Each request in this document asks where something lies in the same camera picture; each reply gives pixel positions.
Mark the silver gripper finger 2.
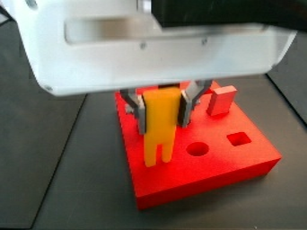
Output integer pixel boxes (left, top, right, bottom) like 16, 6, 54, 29
178, 80, 213, 128
121, 88, 147, 135

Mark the white second gripper body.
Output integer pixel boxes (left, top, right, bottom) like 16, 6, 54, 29
2, 0, 297, 96

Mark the yellow two-pronged square-circle object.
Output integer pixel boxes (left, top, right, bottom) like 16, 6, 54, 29
143, 87, 182, 167

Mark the red fixture block with holes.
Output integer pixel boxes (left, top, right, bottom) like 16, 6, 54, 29
115, 84, 282, 209

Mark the pink rectangular peg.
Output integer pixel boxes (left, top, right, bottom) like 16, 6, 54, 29
207, 85, 238, 116

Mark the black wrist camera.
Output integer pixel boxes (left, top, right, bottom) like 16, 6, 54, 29
151, 0, 307, 32

